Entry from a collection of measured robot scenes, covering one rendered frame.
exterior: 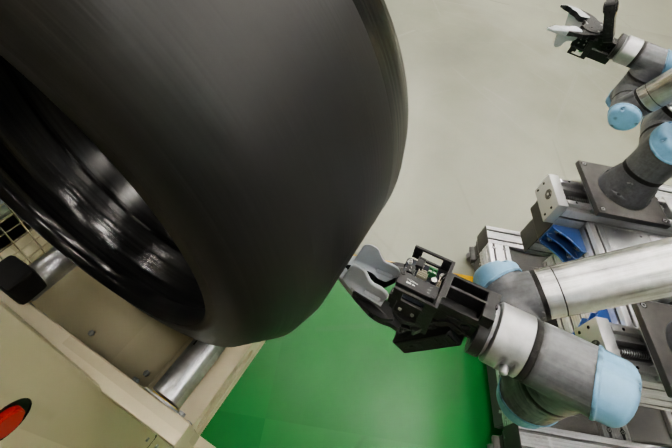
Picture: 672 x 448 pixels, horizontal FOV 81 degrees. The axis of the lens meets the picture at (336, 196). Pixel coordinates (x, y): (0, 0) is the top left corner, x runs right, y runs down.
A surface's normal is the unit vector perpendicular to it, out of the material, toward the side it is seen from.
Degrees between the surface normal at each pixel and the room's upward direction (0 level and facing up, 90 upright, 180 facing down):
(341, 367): 0
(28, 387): 90
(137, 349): 0
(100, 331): 0
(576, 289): 40
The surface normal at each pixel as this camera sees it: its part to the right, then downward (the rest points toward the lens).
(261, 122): 0.61, 0.12
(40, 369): 0.86, 0.46
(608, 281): -0.35, -0.18
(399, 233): 0.15, -0.63
